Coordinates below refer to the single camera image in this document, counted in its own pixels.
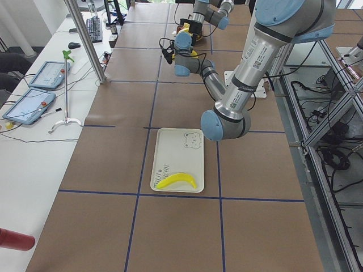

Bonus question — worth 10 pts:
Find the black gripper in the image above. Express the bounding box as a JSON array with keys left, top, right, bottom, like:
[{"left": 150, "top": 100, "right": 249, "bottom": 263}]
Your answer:
[{"left": 189, "top": 20, "right": 202, "bottom": 35}]

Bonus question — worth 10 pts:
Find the yellow toy banana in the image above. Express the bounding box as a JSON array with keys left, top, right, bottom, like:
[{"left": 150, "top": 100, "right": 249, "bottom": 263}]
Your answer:
[{"left": 181, "top": 23, "right": 190, "bottom": 32}]

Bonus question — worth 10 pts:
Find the light yellow-green toy banana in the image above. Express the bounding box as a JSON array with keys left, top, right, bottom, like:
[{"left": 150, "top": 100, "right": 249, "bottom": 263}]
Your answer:
[{"left": 156, "top": 173, "right": 197, "bottom": 189}]

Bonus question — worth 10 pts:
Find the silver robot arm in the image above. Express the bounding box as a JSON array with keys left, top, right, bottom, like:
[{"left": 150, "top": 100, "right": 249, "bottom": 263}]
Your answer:
[
  {"left": 174, "top": 1, "right": 336, "bottom": 141},
  {"left": 189, "top": 0, "right": 234, "bottom": 35}
]

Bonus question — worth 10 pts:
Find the brown woven wicker basket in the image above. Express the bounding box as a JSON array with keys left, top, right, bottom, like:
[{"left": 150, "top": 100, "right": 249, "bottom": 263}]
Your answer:
[{"left": 176, "top": 19, "right": 202, "bottom": 41}]

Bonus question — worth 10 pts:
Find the black computer keyboard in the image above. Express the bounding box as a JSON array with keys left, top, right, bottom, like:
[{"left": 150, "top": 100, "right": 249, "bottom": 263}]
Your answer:
[{"left": 86, "top": 16, "right": 103, "bottom": 43}]

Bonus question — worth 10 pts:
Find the white rectangular bear tray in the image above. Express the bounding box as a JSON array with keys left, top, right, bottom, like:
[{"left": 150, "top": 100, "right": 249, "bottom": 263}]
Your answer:
[{"left": 150, "top": 127, "right": 204, "bottom": 193}]

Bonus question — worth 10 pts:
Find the black computer mouse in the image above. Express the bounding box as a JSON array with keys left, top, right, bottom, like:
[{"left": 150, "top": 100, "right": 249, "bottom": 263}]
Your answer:
[{"left": 68, "top": 42, "right": 81, "bottom": 49}]

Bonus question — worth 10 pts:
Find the green tipped metal stand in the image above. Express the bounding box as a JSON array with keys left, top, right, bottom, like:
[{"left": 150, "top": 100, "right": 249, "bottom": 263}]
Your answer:
[{"left": 48, "top": 50, "right": 82, "bottom": 134}]

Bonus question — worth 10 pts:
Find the far teach pendant tablet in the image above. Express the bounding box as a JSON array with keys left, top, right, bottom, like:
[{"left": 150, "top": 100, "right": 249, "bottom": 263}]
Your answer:
[{"left": 28, "top": 61, "right": 65, "bottom": 90}]

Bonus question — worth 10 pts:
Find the teach pendant tablet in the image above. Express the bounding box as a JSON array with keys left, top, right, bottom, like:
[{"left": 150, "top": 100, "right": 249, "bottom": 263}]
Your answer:
[
  {"left": 2, "top": 87, "right": 56, "bottom": 125},
  {"left": 28, "top": 61, "right": 65, "bottom": 90}
]

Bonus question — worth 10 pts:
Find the near teach pendant tablet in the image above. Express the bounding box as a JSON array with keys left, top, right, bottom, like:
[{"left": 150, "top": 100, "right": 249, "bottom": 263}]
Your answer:
[{"left": 2, "top": 87, "right": 56, "bottom": 125}]

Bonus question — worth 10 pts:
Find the red cylinder bottle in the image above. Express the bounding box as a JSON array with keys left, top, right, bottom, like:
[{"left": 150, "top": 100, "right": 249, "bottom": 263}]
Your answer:
[{"left": 1, "top": 228, "right": 35, "bottom": 251}]

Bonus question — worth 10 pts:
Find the aluminium frame post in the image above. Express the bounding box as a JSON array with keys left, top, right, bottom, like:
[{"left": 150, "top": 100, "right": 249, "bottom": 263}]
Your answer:
[{"left": 64, "top": 0, "right": 106, "bottom": 84}]

